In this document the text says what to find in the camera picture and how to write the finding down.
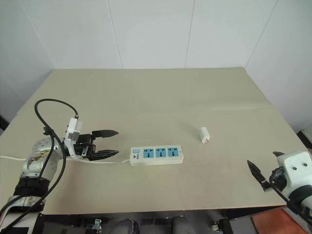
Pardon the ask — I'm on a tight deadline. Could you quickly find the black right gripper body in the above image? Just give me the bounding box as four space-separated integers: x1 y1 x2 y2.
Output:
269 168 286 194

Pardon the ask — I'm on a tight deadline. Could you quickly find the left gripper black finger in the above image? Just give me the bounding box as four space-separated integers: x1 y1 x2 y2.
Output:
88 149 120 162
91 129 119 140

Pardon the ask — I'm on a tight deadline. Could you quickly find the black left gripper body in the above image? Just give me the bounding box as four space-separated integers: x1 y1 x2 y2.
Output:
73 133 97 161

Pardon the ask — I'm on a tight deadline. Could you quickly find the white blue power strip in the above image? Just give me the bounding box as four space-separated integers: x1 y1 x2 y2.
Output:
129 145 184 168

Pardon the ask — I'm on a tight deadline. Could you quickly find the white plug adapter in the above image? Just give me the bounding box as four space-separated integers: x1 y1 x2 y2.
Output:
199 126 211 145

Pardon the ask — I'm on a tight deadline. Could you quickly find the orange brown mat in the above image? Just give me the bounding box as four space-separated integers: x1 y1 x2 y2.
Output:
250 209 312 234

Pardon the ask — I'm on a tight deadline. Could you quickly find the silver metal clamp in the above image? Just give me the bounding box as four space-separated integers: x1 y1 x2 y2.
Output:
210 218 231 234
90 217 103 231

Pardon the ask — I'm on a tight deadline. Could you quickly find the dark grey rounded shape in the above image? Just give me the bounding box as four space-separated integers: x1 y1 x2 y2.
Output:
114 217 141 234

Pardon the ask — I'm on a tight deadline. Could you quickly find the white power cord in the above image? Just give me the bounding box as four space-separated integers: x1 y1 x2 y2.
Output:
0 155 132 165

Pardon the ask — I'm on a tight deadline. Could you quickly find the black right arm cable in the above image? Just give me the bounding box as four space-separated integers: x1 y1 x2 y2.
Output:
269 179 299 215

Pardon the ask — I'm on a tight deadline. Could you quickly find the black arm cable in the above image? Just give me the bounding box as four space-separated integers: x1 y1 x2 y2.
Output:
269 179 299 215
0 98 80 230

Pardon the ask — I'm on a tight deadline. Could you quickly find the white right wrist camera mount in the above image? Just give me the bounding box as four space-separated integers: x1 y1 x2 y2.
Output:
276 150 312 196

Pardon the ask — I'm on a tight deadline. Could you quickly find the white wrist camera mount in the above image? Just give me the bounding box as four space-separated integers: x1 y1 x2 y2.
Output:
63 117 84 160
276 150 312 196

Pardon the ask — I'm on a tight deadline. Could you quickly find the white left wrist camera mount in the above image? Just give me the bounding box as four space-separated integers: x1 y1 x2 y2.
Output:
63 117 84 160

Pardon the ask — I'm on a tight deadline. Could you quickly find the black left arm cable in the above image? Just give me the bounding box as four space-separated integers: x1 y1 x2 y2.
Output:
0 98 80 230

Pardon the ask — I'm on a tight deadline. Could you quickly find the black under-table frame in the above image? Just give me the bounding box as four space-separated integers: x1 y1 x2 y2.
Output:
38 206 253 234

